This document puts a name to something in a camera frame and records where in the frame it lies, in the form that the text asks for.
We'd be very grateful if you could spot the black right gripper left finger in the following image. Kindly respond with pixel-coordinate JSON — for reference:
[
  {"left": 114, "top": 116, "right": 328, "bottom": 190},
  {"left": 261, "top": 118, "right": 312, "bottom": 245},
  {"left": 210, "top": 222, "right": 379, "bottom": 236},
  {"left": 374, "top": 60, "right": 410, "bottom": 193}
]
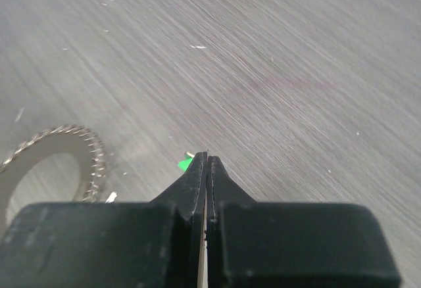
[{"left": 1, "top": 152, "right": 208, "bottom": 287}]

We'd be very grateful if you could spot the metal disc keyring holder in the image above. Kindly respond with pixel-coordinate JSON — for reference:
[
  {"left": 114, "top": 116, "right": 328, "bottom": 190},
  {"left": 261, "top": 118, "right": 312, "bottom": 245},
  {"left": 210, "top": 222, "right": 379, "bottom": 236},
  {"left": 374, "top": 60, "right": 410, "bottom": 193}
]
[{"left": 1, "top": 124, "right": 107, "bottom": 233}]

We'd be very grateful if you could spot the green tag key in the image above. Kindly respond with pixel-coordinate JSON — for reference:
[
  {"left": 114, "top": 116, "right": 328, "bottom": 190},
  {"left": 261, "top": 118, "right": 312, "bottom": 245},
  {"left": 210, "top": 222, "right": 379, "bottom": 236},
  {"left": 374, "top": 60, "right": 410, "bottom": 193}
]
[{"left": 178, "top": 151, "right": 195, "bottom": 172}]

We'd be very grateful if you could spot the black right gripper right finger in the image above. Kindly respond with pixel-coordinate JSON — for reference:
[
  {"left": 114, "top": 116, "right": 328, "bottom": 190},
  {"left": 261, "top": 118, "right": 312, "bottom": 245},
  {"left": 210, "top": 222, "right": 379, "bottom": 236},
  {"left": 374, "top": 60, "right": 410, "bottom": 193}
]
[{"left": 207, "top": 156, "right": 402, "bottom": 287}]

